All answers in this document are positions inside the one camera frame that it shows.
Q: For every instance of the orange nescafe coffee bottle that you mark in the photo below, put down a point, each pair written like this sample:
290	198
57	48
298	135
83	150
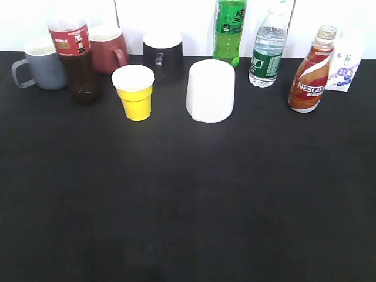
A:
312	75

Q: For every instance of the grey ceramic mug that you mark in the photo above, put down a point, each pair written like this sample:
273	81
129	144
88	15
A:
45	68

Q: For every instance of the white ceramic mug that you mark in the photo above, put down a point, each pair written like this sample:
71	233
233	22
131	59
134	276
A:
210	91

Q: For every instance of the black ceramic mug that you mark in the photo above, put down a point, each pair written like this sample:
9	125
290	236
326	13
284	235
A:
163	54

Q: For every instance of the dark red ceramic mug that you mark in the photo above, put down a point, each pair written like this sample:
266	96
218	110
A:
109	50

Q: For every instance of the green sprite bottle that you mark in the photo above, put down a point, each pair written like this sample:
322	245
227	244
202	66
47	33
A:
228	28

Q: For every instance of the yellow plastic cup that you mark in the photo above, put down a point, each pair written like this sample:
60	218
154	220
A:
134	86

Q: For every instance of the clear water bottle green label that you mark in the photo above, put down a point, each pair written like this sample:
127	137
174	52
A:
268	47

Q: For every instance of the brown tea bottle red label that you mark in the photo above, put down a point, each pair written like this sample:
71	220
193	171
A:
71	40

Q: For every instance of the white blueberry milk carton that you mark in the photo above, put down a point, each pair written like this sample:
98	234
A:
345	59

